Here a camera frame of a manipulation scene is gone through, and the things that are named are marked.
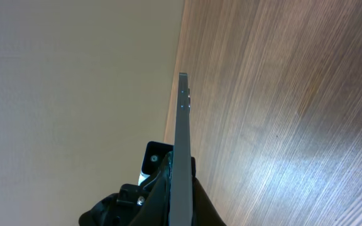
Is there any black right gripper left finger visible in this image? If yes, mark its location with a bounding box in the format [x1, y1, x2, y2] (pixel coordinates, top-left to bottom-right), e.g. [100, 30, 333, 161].
[129, 151, 173, 226]

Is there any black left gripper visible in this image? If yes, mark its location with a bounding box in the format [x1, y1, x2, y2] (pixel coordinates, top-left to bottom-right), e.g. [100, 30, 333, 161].
[79, 141, 173, 226]

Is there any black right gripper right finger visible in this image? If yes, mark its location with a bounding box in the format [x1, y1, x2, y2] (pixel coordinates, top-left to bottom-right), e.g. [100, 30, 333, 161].
[191, 157, 226, 226]

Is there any blue Galaxy smartphone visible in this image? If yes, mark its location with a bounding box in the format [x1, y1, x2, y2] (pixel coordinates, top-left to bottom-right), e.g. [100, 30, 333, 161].
[168, 73, 193, 226]

